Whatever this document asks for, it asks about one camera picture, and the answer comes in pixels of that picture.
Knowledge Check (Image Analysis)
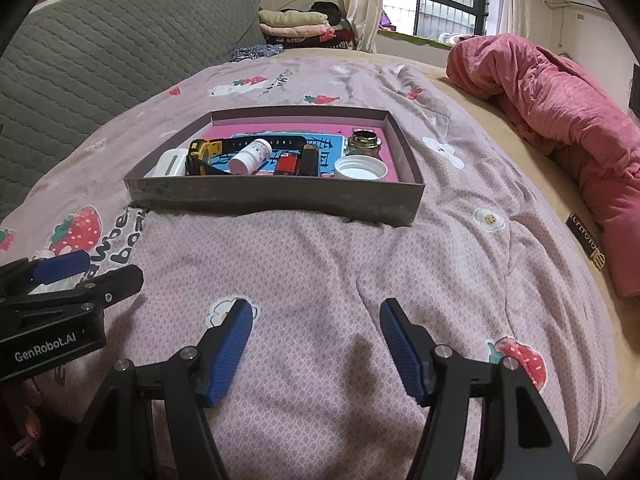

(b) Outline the pink book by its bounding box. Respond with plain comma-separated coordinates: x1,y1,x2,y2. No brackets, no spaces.
202,125,398,181

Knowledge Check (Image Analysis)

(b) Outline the glass ink jar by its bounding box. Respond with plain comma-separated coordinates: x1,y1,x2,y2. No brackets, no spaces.
346,129,383,158

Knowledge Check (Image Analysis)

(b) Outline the grey quilted headboard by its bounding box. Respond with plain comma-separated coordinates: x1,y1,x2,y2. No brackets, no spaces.
0,0,268,221

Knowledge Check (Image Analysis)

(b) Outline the red lighter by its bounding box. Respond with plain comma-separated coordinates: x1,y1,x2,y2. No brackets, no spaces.
273,152,301,177

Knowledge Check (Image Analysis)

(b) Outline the dark patterned cloth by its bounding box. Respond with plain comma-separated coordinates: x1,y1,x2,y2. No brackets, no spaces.
230,43,285,63

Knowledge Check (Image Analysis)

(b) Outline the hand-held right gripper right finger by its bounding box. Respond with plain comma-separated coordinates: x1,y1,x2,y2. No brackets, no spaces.
378,297,578,480

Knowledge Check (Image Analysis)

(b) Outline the beige bed sheet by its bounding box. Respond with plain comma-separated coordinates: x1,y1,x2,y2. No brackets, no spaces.
280,47,640,426

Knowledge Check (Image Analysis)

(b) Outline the stack of folded clothes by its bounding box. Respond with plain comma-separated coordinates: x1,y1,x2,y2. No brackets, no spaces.
258,1,358,51

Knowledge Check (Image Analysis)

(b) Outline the black gold lipstick tube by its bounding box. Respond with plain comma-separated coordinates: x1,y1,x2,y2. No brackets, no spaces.
299,143,319,177

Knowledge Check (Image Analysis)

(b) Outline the small white pill bottle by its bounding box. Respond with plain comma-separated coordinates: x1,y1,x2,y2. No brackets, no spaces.
229,138,273,176

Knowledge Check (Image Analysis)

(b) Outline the grey cardboard box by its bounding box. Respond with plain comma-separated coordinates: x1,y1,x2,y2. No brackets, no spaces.
123,106,427,227

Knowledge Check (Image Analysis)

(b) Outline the white plastic lid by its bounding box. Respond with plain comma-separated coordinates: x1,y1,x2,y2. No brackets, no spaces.
333,155,389,181

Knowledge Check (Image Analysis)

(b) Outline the pink quilt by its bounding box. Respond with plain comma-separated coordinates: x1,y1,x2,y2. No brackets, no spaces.
446,33,640,298

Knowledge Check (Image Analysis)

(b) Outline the black mattress label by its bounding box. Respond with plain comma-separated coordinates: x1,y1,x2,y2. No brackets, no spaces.
566,210,607,270

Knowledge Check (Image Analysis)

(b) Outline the yellow black wristwatch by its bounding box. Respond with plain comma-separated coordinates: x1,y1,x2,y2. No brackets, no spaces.
186,133,308,177

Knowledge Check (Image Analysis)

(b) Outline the white earbuds case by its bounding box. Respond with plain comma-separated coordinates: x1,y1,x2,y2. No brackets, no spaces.
146,148,190,177

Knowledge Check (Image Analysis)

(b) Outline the cream curtain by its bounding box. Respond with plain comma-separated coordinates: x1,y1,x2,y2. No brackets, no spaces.
341,0,385,53

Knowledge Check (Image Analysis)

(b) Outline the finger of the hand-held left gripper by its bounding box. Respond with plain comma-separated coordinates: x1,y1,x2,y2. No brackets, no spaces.
15,265,145,311
0,250,92,293

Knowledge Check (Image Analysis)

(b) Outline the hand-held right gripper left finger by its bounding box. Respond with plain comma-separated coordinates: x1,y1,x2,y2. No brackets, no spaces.
60,297,254,480

